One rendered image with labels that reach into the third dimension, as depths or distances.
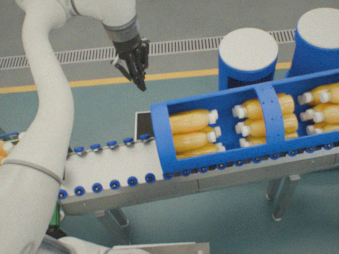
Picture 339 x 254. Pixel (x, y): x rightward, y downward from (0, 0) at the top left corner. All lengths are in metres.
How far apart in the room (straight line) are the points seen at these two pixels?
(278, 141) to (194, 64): 1.86
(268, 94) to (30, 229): 1.03
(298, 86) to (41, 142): 1.22
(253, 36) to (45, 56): 1.28
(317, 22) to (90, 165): 1.29
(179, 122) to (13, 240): 0.91
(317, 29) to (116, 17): 1.25
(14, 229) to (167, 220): 1.95
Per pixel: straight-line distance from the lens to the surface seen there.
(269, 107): 1.37
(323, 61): 1.94
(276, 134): 1.38
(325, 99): 1.50
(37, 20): 0.87
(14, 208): 0.58
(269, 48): 1.83
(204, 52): 3.24
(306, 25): 1.96
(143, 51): 1.06
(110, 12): 0.88
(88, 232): 2.56
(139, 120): 2.68
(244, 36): 1.87
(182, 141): 1.38
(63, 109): 0.67
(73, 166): 1.69
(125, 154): 1.64
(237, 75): 1.76
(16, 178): 0.60
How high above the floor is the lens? 2.33
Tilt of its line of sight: 57 degrees down
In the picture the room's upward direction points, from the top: 12 degrees counter-clockwise
